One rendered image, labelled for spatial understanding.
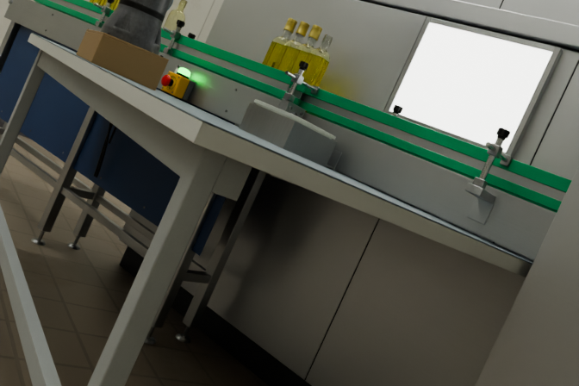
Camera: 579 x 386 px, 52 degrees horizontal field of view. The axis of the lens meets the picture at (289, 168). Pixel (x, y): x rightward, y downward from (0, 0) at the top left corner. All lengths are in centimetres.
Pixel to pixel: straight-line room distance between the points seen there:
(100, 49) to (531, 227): 111
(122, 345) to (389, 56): 136
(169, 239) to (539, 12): 137
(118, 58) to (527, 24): 115
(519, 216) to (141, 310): 96
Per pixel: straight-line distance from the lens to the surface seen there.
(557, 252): 135
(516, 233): 154
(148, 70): 154
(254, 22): 243
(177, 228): 90
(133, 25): 154
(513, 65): 186
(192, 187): 89
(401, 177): 166
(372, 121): 177
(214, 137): 84
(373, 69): 202
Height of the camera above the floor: 77
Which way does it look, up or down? 2 degrees down
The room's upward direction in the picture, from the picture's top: 24 degrees clockwise
